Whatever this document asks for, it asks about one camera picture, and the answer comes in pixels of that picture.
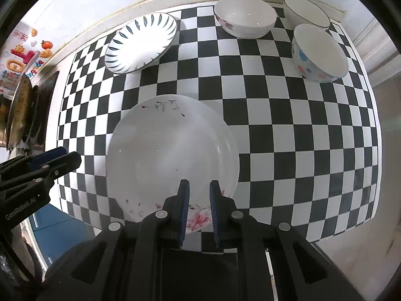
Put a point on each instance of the black white checkered tablecloth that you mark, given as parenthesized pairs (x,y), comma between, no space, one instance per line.
(266,116)

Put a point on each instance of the worn metal wok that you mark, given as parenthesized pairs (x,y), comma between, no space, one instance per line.
(18,113)

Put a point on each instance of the white plate blue leaf pattern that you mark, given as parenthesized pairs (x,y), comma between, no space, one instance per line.
(141,42)

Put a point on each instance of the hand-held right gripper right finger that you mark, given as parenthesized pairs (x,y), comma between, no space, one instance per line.
(214,208)

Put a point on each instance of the white bowl black rim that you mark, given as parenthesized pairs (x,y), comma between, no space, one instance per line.
(305,11)

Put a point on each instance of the white bowl pink flower print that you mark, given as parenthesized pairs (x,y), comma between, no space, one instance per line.
(244,12)

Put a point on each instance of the black stove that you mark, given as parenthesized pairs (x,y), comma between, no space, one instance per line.
(44,106)

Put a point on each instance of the blue cabinet door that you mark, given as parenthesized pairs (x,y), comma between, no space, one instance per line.
(59,232)

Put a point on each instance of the large white floral plate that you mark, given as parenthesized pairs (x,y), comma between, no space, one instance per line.
(172,150)

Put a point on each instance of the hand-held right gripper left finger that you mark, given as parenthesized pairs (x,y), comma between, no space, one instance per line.
(184,207)

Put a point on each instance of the colourful wall stickers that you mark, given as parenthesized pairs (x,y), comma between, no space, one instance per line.
(22,62)

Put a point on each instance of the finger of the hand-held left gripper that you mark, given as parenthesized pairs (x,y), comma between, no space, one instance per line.
(47,158)
(64,164)

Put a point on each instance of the white bowl blue pink spots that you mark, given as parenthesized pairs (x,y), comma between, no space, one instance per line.
(316,50)

